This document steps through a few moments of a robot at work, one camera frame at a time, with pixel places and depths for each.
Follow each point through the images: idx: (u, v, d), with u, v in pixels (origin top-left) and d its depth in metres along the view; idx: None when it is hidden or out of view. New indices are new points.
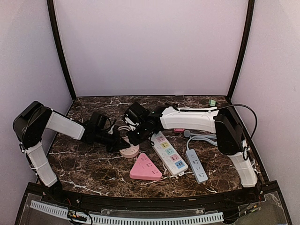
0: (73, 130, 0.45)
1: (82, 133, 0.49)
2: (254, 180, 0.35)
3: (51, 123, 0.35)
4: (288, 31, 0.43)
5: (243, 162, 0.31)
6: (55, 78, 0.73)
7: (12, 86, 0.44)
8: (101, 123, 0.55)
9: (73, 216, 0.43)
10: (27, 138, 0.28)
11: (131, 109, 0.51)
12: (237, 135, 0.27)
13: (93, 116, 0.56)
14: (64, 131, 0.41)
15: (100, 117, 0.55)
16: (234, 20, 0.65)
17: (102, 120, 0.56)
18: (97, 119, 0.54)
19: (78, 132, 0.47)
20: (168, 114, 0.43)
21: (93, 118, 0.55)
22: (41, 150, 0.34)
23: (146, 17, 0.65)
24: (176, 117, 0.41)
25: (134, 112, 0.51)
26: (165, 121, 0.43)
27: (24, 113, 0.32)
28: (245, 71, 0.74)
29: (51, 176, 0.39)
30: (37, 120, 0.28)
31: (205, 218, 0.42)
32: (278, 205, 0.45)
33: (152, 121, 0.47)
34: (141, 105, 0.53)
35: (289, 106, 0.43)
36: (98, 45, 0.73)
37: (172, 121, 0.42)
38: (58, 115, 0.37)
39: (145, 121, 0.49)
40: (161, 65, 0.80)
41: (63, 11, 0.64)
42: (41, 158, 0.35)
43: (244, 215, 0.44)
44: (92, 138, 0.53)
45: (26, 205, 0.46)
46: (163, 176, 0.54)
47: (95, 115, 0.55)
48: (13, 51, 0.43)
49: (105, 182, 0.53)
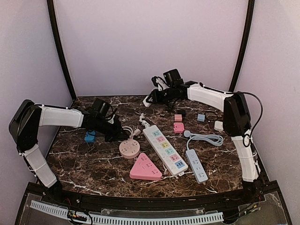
0: (71, 119, 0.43)
1: (81, 121, 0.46)
2: (252, 173, 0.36)
3: (43, 120, 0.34)
4: (288, 30, 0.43)
5: (243, 147, 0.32)
6: (55, 78, 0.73)
7: (12, 86, 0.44)
8: (103, 111, 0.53)
9: (73, 216, 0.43)
10: (22, 142, 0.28)
11: (171, 74, 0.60)
12: (242, 121, 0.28)
13: (95, 102, 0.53)
14: (61, 123, 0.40)
15: (103, 104, 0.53)
16: (234, 19, 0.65)
17: (106, 108, 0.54)
18: (100, 106, 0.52)
19: (78, 120, 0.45)
20: (194, 87, 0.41)
21: (96, 104, 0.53)
22: (38, 153, 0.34)
23: (145, 17, 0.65)
24: (198, 91, 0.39)
25: (171, 78, 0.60)
26: (190, 93, 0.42)
27: (16, 116, 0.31)
28: (245, 71, 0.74)
29: (51, 177, 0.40)
30: (29, 122, 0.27)
31: (205, 218, 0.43)
32: (279, 205, 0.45)
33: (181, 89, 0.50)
34: (178, 75, 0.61)
35: (289, 107, 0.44)
36: (98, 45, 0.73)
37: (195, 95, 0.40)
38: (48, 109, 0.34)
39: (176, 86, 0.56)
40: (161, 64, 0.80)
41: (62, 11, 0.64)
42: (40, 161, 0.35)
43: (244, 215, 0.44)
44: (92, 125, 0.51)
45: (26, 205, 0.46)
46: (163, 176, 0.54)
47: (98, 101, 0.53)
48: (13, 52, 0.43)
49: (105, 182, 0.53)
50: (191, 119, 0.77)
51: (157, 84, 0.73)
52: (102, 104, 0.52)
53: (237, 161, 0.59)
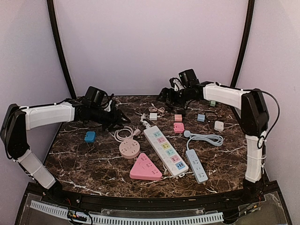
0: (62, 115, 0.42)
1: (74, 113, 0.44)
2: (256, 176, 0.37)
3: (32, 123, 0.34)
4: (288, 31, 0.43)
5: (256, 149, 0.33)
6: (55, 78, 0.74)
7: (12, 86, 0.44)
8: (97, 99, 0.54)
9: (73, 216, 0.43)
10: (13, 150, 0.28)
11: (187, 74, 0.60)
12: (261, 120, 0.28)
13: (88, 92, 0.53)
14: (52, 121, 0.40)
15: (96, 92, 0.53)
16: (234, 19, 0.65)
17: (99, 96, 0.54)
18: (93, 95, 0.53)
19: (69, 114, 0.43)
20: (210, 86, 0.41)
21: (89, 93, 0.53)
22: (32, 158, 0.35)
23: (145, 18, 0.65)
24: (214, 89, 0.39)
25: (187, 78, 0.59)
26: (205, 93, 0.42)
27: (4, 124, 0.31)
28: (246, 71, 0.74)
29: (48, 180, 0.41)
30: (16, 129, 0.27)
31: (205, 218, 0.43)
32: (278, 205, 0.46)
33: (196, 90, 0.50)
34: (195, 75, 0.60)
35: (289, 106, 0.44)
36: (98, 44, 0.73)
37: (212, 94, 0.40)
38: (35, 112, 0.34)
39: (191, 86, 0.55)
40: (161, 64, 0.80)
41: (63, 11, 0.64)
42: (34, 165, 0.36)
43: (244, 215, 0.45)
44: (87, 115, 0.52)
45: (26, 205, 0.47)
46: (163, 176, 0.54)
47: (92, 89, 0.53)
48: (13, 52, 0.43)
49: (105, 182, 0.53)
50: (191, 119, 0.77)
51: (174, 84, 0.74)
52: (95, 93, 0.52)
53: (237, 161, 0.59)
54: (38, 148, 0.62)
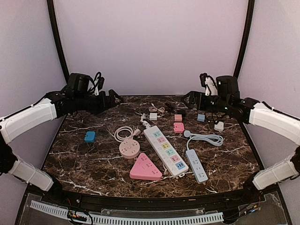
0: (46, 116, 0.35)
1: (55, 110, 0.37)
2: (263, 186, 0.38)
3: (13, 134, 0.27)
4: (288, 30, 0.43)
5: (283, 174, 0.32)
6: (55, 78, 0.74)
7: (12, 86, 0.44)
8: (81, 86, 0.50)
9: (73, 216, 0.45)
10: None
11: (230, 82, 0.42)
12: None
13: (70, 79, 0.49)
14: (32, 125, 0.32)
15: (79, 78, 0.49)
16: (234, 19, 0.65)
17: (82, 82, 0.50)
18: (75, 82, 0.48)
19: (50, 112, 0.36)
20: (260, 108, 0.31)
21: (70, 80, 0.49)
22: (21, 167, 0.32)
23: (146, 18, 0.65)
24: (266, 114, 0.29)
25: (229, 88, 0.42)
26: (253, 116, 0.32)
27: None
28: (246, 71, 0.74)
29: (47, 181, 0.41)
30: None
31: (205, 218, 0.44)
32: (278, 205, 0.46)
33: (241, 110, 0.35)
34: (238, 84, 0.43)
35: (290, 106, 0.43)
36: (98, 44, 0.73)
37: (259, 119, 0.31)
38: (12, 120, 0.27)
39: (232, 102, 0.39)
40: (161, 64, 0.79)
41: (63, 11, 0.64)
42: (28, 172, 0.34)
43: (244, 215, 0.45)
44: (72, 107, 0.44)
45: (26, 205, 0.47)
46: (163, 176, 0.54)
47: (73, 76, 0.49)
48: (13, 51, 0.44)
49: (104, 182, 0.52)
50: (191, 119, 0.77)
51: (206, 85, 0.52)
52: (78, 79, 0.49)
53: (237, 161, 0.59)
54: (38, 148, 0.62)
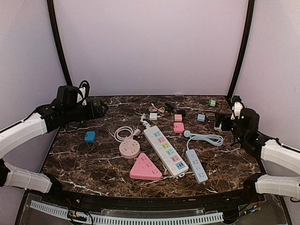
0: (36, 131, 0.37)
1: (45, 125, 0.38)
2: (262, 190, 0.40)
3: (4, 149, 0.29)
4: (288, 30, 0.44)
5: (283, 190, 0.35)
6: (55, 79, 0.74)
7: (12, 86, 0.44)
8: (70, 98, 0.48)
9: (73, 216, 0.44)
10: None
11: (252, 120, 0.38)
12: None
13: (59, 93, 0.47)
14: (24, 139, 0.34)
15: (67, 91, 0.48)
16: (234, 19, 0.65)
17: (71, 96, 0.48)
18: (64, 96, 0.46)
19: (41, 126, 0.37)
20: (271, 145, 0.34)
21: (59, 94, 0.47)
22: (17, 177, 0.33)
23: (146, 17, 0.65)
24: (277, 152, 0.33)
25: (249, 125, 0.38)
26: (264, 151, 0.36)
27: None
28: (246, 71, 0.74)
29: (44, 183, 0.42)
30: None
31: (205, 218, 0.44)
32: (278, 205, 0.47)
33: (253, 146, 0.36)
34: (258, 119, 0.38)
35: (290, 106, 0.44)
36: (99, 44, 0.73)
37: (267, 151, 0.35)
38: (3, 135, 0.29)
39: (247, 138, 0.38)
40: (161, 64, 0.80)
41: (63, 11, 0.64)
42: (24, 180, 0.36)
43: (244, 214, 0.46)
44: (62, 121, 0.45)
45: (26, 205, 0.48)
46: (163, 176, 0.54)
47: (62, 90, 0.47)
48: (13, 52, 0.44)
49: (105, 182, 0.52)
50: (191, 119, 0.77)
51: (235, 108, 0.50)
52: (67, 92, 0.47)
53: (237, 162, 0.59)
54: (37, 148, 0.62)
